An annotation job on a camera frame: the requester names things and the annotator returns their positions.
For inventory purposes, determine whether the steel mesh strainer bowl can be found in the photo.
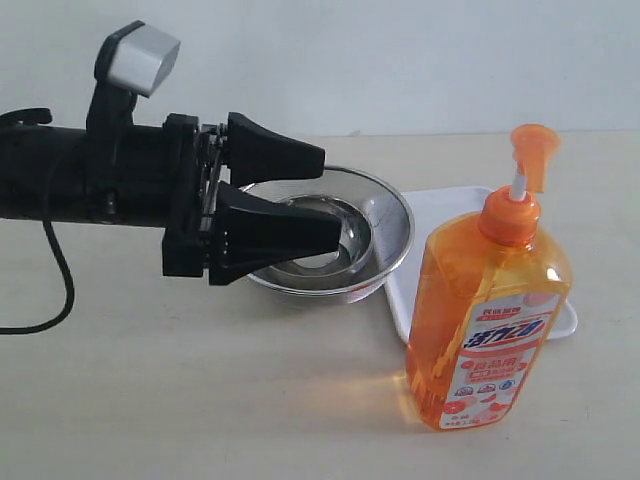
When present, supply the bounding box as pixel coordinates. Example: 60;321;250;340
245;166;414;308

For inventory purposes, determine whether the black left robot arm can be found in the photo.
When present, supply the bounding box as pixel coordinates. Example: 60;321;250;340
1;108;342;285

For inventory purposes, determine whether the orange dish soap pump bottle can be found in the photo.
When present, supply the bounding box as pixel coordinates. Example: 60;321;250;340
406;124;573;431

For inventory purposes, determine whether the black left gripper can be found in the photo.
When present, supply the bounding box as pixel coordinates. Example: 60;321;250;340
161;112;342;286

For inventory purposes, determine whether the small stainless steel bowl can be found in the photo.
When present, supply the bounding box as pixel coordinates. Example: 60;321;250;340
273;195;373;277

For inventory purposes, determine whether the white rectangular plastic tray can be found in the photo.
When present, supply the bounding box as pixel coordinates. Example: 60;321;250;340
383;185;579;346

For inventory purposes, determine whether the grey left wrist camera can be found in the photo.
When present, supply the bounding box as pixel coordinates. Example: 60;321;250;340
94;20;181;98

